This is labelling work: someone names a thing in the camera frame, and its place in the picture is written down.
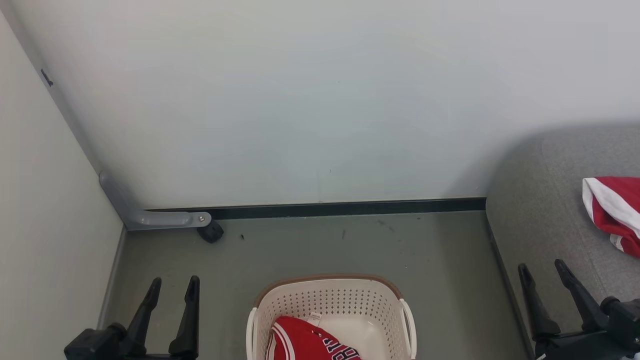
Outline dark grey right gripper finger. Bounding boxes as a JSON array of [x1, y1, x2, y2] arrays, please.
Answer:
[[517, 263, 561, 344], [554, 259, 609, 332]]

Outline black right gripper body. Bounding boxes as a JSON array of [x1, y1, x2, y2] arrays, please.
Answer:
[[533, 330, 640, 360]]

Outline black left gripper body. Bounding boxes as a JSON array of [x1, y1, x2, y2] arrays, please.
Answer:
[[120, 354, 201, 360]]

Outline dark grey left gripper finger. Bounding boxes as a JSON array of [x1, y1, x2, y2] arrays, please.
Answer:
[[120, 277, 162, 357], [168, 275, 201, 359]]

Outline red shorts with white trim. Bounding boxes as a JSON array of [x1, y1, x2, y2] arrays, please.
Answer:
[[581, 176, 640, 259]]

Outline red lettered basketball jersey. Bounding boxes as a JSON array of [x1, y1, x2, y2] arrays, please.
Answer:
[[266, 312, 362, 360]]

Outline grey fabric sofa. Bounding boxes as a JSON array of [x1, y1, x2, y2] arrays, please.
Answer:
[[486, 125, 640, 360]]

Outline grey skirting strip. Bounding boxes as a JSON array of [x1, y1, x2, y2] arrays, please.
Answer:
[[96, 225, 127, 332]]

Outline black rubber foot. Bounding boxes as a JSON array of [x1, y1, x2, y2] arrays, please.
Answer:
[[196, 220, 225, 244]]

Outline cream perforated laundry basket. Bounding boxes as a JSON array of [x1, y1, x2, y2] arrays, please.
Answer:
[[245, 273, 418, 360]]

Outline black baseboard strip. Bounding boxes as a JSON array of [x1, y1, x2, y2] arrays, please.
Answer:
[[145, 197, 487, 221]]

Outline grey metal bracket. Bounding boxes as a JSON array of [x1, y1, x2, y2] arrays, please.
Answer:
[[98, 171, 212, 232]]

